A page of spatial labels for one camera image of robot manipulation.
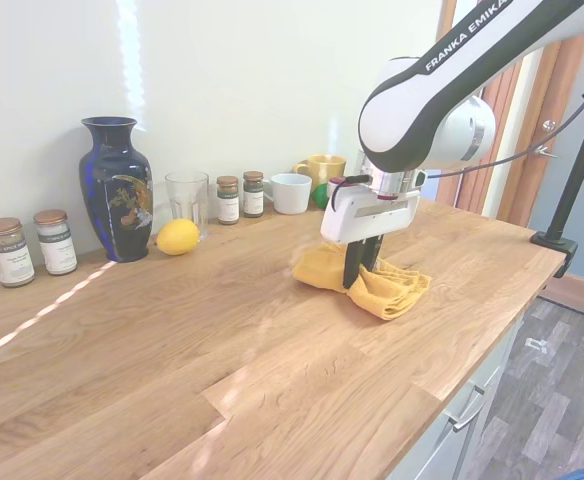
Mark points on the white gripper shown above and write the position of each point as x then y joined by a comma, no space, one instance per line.
367,215

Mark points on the yellow terry cloth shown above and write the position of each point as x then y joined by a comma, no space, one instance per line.
389,295

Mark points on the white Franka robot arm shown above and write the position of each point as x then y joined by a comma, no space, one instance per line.
422,95

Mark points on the green lime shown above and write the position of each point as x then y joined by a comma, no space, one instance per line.
319,196

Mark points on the white ceramic mug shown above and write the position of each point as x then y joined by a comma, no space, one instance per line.
292,195

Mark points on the yellow ceramic mug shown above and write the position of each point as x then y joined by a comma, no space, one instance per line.
327,167

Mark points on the spice jar tan contents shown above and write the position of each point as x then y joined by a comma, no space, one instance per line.
228,202

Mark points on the white kitchen cabinet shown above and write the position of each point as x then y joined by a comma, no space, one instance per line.
472,370

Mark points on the clear faceted drinking glass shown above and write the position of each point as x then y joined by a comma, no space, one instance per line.
187,200

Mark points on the yellow lemon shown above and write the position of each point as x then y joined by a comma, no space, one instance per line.
178,237

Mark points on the silver door knob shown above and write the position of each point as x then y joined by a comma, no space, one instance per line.
549,125

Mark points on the dark blue painted vase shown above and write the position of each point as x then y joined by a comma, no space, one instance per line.
114,190

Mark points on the spice jar white contents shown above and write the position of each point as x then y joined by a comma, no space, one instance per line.
57,247

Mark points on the spice jar brown contents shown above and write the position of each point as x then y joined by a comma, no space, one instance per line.
11,257

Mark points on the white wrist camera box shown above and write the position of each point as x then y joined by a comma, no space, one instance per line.
419,178

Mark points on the wooden door frame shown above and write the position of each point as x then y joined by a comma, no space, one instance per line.
537,150

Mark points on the black camera clamp stand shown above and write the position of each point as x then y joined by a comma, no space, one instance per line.
574,175

